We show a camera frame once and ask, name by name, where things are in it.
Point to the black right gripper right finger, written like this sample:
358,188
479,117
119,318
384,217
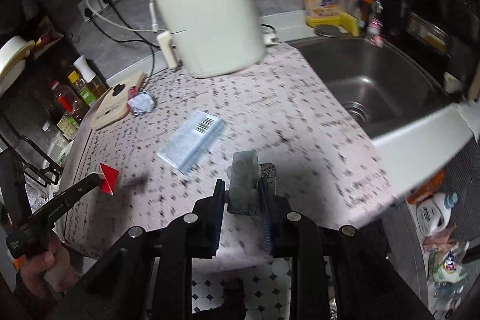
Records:
273,211

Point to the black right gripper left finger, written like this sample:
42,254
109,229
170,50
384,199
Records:
207,228

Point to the grey barcode cardboard box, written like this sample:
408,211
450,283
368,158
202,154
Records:
191,140

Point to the red triangular wrapper piece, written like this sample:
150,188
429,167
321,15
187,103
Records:
109,177

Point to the white red wrapper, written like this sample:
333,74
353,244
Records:
139,103

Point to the cream kitchen scale board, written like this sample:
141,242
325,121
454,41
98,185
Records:
114,105

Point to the steel kitchen sink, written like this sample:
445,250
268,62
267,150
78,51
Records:
381,87

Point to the person's left hand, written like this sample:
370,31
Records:
46,272

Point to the red-capped sauce bottle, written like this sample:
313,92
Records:
69,101

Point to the yellow-capped green-label bottle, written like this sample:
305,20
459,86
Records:
81,88

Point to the white detergent bottle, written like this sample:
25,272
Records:
433,215

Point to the white-capped oil bottle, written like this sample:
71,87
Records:
92,80

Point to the white rice cooker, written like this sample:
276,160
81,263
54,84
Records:
12,61

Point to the sink drain plug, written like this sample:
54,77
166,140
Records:
328,31

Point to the cream air fryer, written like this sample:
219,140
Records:
209,37

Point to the small pink bottle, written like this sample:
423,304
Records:
374,27

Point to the yellow sponge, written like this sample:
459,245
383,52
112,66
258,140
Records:
349,24

